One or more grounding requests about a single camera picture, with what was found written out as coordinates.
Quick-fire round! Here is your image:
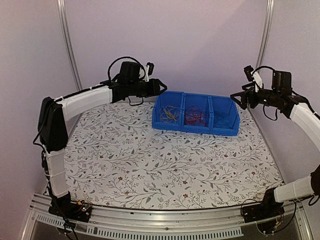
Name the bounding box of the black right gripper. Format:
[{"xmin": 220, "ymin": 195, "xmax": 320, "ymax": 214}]
[{"xmin": 230, "ymin": 82, "xmax": 281, "ymax": 110}]

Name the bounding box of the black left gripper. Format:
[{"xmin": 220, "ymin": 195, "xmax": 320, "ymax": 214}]
[{"xmin": 129, "ymin": 78, "xmax": 168, "ymax": 99}]

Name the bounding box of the yellow cable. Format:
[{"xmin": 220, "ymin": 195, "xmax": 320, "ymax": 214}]
[{"xmin": 158, "ymin": 104, "xmax": 181, "ymax": 125}]

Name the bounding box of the blue cable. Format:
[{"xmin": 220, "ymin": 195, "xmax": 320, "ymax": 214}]
[{"xmin": 212, "ymin": 112, "xmax": 235, "ymax": 130}]

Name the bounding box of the red cable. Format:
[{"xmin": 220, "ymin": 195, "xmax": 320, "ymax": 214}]
[{"xmin": 184, "ymin": 104, "xmax": 210, "ymax": 127}]

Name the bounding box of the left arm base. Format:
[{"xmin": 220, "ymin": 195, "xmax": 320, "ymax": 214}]
[{"xmin": 48, "ymin": 200, "xmax": 93, "ymax": 223}]

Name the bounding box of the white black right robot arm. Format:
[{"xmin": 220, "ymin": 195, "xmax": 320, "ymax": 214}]
[{"xmin": 230, "ymin": 65, "xmax": 320, "ymax": 218}]

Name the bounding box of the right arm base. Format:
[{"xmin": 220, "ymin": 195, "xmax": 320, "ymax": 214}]
[{"xmin": 240, "ymin": 188, "xmax": 285, "ymax": 235}]

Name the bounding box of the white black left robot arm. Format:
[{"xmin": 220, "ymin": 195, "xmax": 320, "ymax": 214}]
[{"xmin": 32, "ymin": 57, "xmax": 168, "ymax": 217}]

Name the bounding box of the blue three-compartment plastic bin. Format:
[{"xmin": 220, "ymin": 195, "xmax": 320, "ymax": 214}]
[{"xmin": 152, "ymin": 91, "xmax": 240, "ymax": 137}]

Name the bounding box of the floral patterned tablecloth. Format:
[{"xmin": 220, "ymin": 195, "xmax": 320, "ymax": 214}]
[{"xmin": 64, "ymin": 102, "xmax": 283, "ymax": 210}]

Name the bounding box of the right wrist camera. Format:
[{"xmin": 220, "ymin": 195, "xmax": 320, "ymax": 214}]
[{"xmin": 243, "ymin": 65, "xmax": 264, "ymax": 93}]

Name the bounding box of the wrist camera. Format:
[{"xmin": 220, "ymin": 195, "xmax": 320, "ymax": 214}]
[
  {"xmin": 139, "ymin": 62, "xmax": 155, "ymax": 82},
  {"xmin": 243, "ymin": 65, "xmax": 264, "ymax": 93}
]

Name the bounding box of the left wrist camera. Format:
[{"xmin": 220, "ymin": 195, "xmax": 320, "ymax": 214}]
[{"xmin": 139, "ymin": 62, "xmax": 155, "ymax": 82}]

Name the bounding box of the black sleeved left arm cable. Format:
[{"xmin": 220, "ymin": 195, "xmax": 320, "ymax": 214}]
[{"xmin": 107, "ymin": 56, "xmax": 146, "ymax": 81}]

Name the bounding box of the aluminium frame post right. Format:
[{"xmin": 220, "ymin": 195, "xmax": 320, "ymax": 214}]
[{"xmin": 255, "ymin": 0, "xmax": 275, "ymax": 67}]

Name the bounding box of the aluminium frame post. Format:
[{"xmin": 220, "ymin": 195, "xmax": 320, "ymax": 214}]
[
  {"xmin": 56, "ymin": 0, "xmax": 83, "ymax": 91},
  {"xmin": 255, "ymin": 0, "xmax": 275, "ymax": 67}
]

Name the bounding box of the aluminium frame post left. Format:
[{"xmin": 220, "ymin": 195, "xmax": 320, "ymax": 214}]
[{"xmin": 56, "ymin": 0, "xmax": 83, "ymax": 91}]

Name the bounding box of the aluminium front rail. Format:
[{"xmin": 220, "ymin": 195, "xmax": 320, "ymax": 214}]
[{"xmin": 21, "ymin": 193, "xmax": 313, "ymax": 240}]

